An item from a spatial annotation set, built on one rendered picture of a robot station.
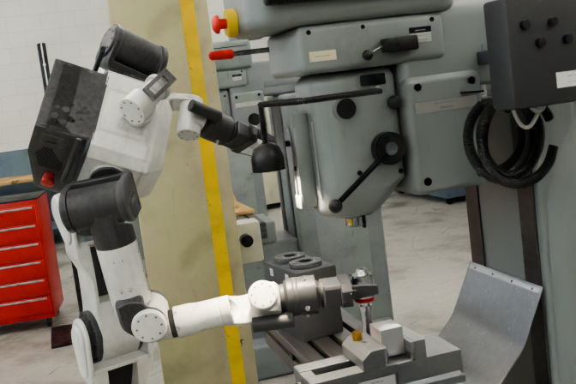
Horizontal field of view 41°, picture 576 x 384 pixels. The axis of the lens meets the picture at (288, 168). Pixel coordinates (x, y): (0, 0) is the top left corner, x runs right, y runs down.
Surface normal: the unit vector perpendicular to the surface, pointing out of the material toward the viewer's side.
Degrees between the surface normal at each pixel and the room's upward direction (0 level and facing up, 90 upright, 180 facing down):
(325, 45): 90
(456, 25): 90
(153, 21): 90
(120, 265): 97
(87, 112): 58
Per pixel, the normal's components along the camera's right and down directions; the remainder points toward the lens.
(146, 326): 0.13, 0.22
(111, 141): 0.41, -0.51
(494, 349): -0.76, -0.59
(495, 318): -0.90, -0.33
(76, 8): 0.29, 0.07
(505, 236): -0.95, 0.15
